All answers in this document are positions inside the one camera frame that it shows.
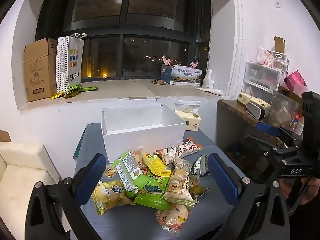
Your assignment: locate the peach snack packet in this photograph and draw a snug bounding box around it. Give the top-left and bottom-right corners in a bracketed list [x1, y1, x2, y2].
[131, 148, 148, 169]

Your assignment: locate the green and white snack packet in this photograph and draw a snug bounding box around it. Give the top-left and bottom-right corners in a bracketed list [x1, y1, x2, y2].
[114, 150, 150, 199]

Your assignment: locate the white box with oval window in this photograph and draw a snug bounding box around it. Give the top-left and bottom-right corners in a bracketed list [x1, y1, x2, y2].
[266, 50, 289, 71]

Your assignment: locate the white cardboard box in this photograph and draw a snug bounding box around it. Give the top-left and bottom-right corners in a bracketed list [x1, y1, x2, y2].
[101, 102, 186, 163]

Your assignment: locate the pile of green sachets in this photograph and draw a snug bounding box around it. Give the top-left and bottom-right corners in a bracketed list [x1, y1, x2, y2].
[49, 84, 99, 100]

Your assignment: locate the clear plastic drawer unit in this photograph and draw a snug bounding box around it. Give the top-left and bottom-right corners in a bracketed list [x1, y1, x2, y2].
[241, 61, 281, 104]

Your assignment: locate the clear plastic bag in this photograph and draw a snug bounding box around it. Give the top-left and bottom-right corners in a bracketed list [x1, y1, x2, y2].
[174, 99, 201, 113]

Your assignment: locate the pink gift bag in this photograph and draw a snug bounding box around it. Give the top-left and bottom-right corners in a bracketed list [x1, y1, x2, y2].
[283, 70, 308, 97]

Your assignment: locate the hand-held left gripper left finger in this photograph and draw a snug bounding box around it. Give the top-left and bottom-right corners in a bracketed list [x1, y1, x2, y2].
[25, 153, 107, 240]

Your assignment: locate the clear orange print snack packet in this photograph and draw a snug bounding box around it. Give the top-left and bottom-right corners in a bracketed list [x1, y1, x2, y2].
[155, 202, 189, 232]

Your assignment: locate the small olive snack packet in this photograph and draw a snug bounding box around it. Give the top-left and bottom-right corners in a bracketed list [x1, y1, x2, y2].
[189, 175, 210, 204]

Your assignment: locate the teal board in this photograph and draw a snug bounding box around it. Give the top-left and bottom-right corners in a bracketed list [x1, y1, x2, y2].
[73, 125, 88, 159]

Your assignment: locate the yellow crinkled chip packet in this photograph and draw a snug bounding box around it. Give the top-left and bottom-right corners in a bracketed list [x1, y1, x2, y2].
[91, 180, 136, 216]

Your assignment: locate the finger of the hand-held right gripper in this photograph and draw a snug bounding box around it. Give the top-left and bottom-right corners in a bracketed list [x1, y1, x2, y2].
[256, 122, 303, 151]
[243, 135, 299, 165]

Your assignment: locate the brown cardboard box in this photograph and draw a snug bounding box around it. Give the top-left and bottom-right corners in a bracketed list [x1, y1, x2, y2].
[23, 38, 59, 102]

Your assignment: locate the small round jelly cup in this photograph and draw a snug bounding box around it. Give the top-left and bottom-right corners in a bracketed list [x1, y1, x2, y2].
[104, 164, 118, 179]

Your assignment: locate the beige snack packet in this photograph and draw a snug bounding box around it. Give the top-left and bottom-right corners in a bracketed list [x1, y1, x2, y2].
[161, 158, 196, 208]

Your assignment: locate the small open cardboard box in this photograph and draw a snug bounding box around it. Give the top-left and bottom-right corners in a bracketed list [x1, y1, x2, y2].
[273, 36, 286, 53]

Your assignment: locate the clear plastic container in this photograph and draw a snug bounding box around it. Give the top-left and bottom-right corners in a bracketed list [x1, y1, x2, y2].
[267, 91, 302, 128]

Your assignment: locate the beige tissue pack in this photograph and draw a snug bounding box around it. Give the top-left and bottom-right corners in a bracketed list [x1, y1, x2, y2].
[175, 111, 202, 132]

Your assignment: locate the floral pink box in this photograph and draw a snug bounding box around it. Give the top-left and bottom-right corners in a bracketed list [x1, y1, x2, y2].
[256, 47, 274, 67]

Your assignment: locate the white tube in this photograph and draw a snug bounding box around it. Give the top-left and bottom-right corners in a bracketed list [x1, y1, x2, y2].
[197, 87, 223, 96]

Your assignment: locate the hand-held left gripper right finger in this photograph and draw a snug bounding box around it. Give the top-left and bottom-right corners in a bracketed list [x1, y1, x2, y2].
[207, 152, 292, 240]

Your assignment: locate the white leather seat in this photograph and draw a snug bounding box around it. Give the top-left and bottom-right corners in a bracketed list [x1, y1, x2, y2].
[0, 142, 66, 240]

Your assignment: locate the floral long snack packet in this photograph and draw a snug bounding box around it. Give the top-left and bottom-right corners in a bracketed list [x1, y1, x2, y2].
[154, 136, 202, 165]

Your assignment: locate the person's right hand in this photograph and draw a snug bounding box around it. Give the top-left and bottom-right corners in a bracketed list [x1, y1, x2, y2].
[278, 177, 320, 206]

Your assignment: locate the white dotted shopping bag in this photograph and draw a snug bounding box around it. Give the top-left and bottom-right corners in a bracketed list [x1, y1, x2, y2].
[55, 32, 87, 93]

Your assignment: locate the yellow snack packet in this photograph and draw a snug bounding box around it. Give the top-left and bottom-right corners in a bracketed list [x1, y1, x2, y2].
[142, 152, 172, 176]

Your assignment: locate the landscape print tissue box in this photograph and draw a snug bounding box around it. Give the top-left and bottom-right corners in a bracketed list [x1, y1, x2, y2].
[160, 64, 203, 86]

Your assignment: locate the white plastic bottle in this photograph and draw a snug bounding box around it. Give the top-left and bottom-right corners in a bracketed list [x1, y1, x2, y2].
[202, 69, 213, 89]

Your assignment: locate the dark framed window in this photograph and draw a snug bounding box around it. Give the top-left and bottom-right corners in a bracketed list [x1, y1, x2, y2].
[35, 0, 212, 81]

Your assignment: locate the white and black device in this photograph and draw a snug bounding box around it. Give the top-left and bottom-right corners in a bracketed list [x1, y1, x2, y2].
[245, 102, 267, 120]

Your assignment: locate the silver dark snack packet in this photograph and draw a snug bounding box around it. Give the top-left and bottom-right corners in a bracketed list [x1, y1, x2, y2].
[190, 154, 211, 177]

